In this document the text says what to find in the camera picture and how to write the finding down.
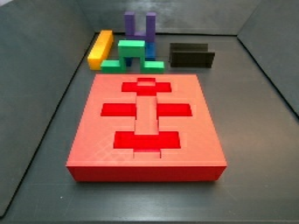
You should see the purple U-shaped block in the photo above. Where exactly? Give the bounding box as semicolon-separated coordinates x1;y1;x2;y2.
125;11;157;43

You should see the red board with cutouts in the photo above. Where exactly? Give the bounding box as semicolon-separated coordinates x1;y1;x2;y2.
67;74;228;182

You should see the black block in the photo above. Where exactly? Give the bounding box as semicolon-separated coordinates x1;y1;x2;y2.
170;43;216;68

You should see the green arch-shaped block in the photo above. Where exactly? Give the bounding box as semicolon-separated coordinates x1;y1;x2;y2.
101;39;165;74

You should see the blue block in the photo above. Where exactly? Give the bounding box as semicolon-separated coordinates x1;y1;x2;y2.
126;42;156;67

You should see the yellow long block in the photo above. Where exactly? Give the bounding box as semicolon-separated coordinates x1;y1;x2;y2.
89;30;114;70

